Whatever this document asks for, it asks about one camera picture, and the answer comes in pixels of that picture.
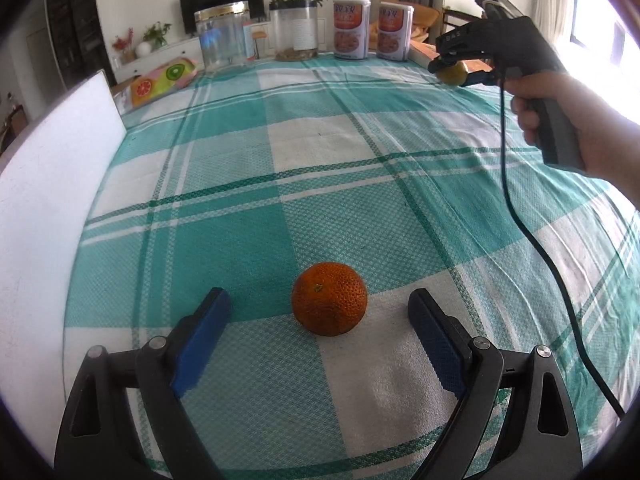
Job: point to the person's right hand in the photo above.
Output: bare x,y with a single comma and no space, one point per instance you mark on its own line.
575,120

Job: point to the fruit print tray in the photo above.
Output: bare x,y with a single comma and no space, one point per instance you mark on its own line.
162,80

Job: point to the bright orange mandarin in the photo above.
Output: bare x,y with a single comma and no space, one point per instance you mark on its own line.
329,297

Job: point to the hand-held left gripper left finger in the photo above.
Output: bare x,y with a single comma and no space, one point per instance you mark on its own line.
200,345

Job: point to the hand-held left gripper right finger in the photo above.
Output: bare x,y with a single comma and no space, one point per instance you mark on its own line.
440,340

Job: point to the wooden chair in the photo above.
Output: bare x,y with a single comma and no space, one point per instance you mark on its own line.
457,17

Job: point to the small leafy plant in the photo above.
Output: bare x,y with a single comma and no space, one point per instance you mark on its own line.
155,35

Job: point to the dark cabinet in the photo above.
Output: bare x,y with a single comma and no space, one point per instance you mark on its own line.
75,25

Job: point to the glass jar with gold lid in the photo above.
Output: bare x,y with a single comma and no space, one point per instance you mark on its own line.
222,40

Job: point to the red flower decoration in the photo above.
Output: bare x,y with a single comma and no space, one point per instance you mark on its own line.
124,45

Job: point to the orange flat box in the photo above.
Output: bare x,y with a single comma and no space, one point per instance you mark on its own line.
425,54

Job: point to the black television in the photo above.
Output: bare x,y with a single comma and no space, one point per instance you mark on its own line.
220,2

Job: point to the white can with red label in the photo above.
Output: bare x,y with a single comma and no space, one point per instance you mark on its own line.
395,32
351,30

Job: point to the glass jar with black lid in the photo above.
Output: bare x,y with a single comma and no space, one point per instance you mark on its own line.
295,32

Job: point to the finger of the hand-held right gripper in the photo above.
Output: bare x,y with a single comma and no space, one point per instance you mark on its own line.
442,62
482,78

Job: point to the white foam board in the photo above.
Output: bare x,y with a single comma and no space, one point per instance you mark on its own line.
45,210

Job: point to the teal checked tablecloth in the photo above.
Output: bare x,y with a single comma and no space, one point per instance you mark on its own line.
350,170

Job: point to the yellow green fruit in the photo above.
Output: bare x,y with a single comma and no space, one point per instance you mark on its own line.
451,75

